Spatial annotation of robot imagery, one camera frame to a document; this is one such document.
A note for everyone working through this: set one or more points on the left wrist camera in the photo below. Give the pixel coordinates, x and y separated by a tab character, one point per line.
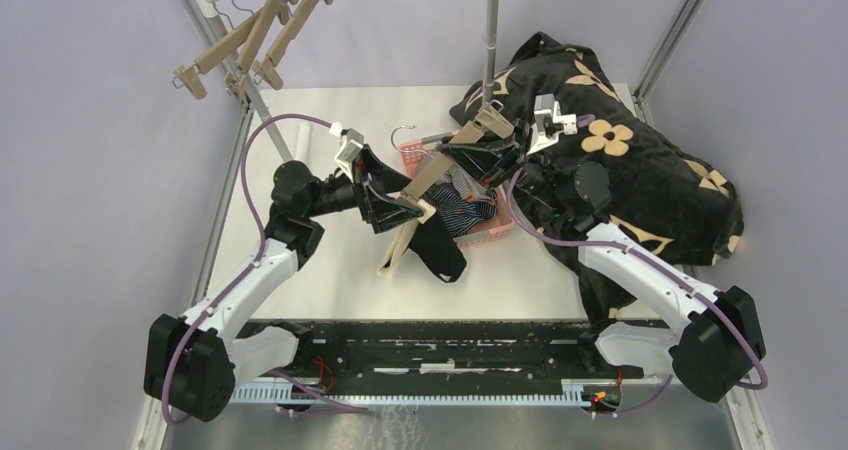
351	143

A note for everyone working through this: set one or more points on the wooden hanger of navy underwear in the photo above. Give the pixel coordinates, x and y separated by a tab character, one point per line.
249	49

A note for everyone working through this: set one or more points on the black floral blanket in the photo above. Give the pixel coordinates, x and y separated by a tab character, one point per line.
674	204

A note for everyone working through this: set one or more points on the wooden hanger of grey underwear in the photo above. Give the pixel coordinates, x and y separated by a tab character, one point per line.
266	68

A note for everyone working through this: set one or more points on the black underwear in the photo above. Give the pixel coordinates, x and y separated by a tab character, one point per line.
432	242

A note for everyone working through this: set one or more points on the pink plastic basket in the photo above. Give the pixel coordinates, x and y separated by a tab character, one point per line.
416	153

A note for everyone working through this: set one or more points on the empty wooden clip hanger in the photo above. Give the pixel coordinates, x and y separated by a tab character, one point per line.
189	77

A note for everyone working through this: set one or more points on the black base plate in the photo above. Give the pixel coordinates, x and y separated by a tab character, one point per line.
443	358

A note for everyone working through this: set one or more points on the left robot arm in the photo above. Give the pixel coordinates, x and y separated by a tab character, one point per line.
196	361

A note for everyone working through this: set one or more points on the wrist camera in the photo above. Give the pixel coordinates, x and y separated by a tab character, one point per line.
351	143
549	124

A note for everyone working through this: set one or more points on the navy striped underwear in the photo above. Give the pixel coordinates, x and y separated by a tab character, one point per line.
461	202

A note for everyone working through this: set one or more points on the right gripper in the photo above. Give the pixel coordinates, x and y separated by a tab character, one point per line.
494	158

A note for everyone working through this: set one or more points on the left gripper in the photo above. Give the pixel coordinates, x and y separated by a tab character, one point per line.
373	196

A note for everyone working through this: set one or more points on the wooden hanger of black underwear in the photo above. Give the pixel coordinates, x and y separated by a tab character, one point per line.
488	119

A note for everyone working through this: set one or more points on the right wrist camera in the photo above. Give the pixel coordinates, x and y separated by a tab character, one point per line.
549	124

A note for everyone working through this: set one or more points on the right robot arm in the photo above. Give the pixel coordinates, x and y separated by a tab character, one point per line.
711	340

